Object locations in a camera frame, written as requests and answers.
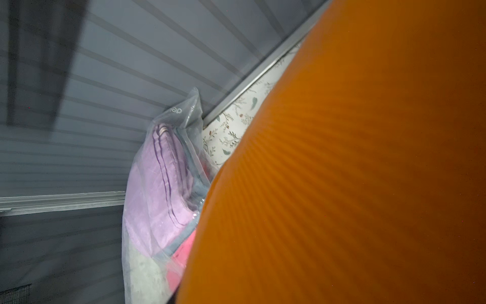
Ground orange trousers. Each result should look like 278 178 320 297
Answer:
174 1 485 303

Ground black wire mesh basket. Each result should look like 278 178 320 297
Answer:
0 284 31 304

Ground folded purple cloth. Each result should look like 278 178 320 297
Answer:
123 124 210 257

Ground folded pink cloth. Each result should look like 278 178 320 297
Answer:
166 230 196 292

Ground floral table mat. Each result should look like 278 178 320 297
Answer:
202 41 303 168

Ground clear plastic vacuum bag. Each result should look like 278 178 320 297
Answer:
121 89 217 303

